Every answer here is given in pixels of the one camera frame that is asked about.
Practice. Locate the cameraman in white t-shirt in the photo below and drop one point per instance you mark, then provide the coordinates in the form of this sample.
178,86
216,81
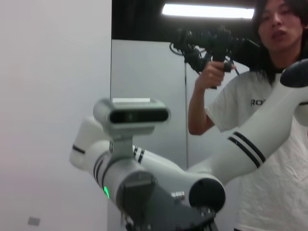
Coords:
276,192

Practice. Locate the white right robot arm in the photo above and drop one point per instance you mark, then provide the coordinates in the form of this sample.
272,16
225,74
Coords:
168,166

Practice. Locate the cameraman right forearm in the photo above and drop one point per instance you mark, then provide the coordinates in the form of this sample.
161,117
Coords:
196,108

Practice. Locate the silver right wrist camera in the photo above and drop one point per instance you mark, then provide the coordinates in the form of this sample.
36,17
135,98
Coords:
134,116

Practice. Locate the black video camera rig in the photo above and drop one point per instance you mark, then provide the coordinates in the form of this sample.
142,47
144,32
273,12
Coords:
216,41

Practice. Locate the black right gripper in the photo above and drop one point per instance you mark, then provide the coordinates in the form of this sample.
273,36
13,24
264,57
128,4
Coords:
173,216

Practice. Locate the cameraman right hand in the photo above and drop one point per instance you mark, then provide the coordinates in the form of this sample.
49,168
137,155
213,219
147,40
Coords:
210,74

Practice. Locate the ceiling light panel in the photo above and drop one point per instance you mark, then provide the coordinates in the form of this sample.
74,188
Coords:
207,10

